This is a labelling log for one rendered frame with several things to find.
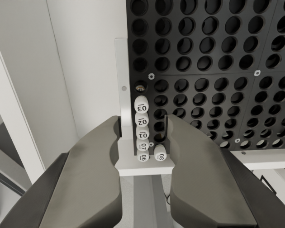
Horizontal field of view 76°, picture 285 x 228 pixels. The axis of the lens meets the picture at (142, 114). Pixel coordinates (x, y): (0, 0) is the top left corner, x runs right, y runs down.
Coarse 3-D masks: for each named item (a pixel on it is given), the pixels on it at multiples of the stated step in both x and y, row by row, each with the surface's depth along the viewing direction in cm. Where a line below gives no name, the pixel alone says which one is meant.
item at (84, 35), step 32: (64, 0) 18; (96, 0) 18; (64, 32) 19; (96, 32) 20; (64, 64) 21; (96, 64) 21; (96, 96) 23; (128, 128) 26; (128, 160) 23; (256, 160) 23
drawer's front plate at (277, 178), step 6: (282, 168) 29; (258, 174) 32; (264, 174) 31; (270, 174) 29; (276, 174) 28; (282, 174) 28; (270, 180) 29; (276, 180) 28; (282, 180) 27; (276, 186) 28; (282, 186) 27; (276, 192) 28; (282, 192) 27; (282, 198) 27
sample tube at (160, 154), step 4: (156, 136) 21; (160, 136) 21; (160, 144) 19; (156, 148) 19; (160, 148) 19; (164, 148) 19; (156, 152) 19; (160, 152) 18; (164, 152) 18; (156, 156) 18; (160, 156) 19; (164, 156) 19; (160, 160) 19
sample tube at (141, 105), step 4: (136, 88) 19; (140, 88) 18; (144, 88) 19; (140, 96) 16; (144, 96) 17; (136, 100) 16; (140, 100) 16; (144, 100) 16; (136, 104) 16; (140, 104) 16; (144, 104) 16; (136, 108) 16; (140, 108) 16; (144, 108) 16; (148, 108) 16; (140, 112) 16; (144, 112) 16
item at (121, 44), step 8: (120, 40) 19; (120, 48) 19; (120, 56) 20; (120, 64) 20; (128, 64) 20; (120, 72) 21; (128, 72) 21; (120, 80) 21; (128, 80) 21; (120, 88) 22; (128, 88) 22; (120, 96) 22; (128, 96) 22; (120, 104) 23; (128, 104) 23; (120, 112) 23; (128, 112) 23; (128, 120) 24
